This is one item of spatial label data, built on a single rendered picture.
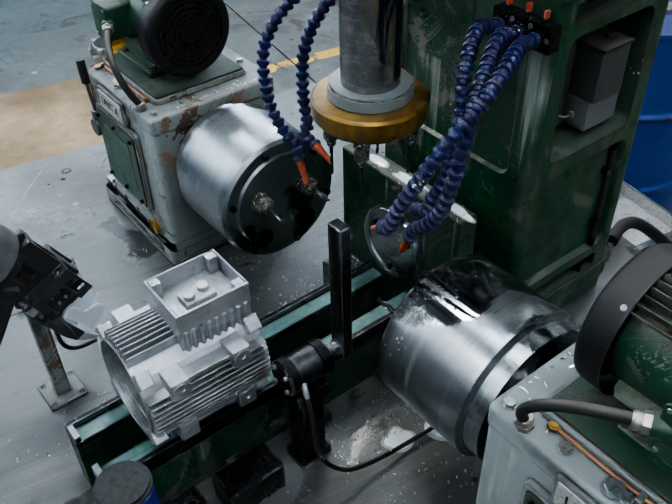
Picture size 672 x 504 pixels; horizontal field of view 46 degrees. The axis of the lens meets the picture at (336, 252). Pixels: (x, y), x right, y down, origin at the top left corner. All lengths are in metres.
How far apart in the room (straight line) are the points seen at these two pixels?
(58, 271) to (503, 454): 0.62
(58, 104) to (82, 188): 1.86
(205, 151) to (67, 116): 2.32
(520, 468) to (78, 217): 1.27
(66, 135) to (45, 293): 2.56
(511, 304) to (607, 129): 0.45
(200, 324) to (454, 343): 0.36
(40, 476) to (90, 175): 0.90
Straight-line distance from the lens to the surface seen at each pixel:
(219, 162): 1.44
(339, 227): 1.07
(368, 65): 1.13
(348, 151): 1.42
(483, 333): 1.06
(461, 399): 1.06
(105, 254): 1.81
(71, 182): 2.08
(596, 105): 1.38
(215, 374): 1.17
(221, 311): 1.15
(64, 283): 1.09
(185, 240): 1.71
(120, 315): 1.24
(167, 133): 1.56
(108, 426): 1.31
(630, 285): 0.87
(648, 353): 0.88
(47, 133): 3.67
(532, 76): 1.21
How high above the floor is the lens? 1.91
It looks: 40 degrees down
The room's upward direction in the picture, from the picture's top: 2 degrees counter-clockwise
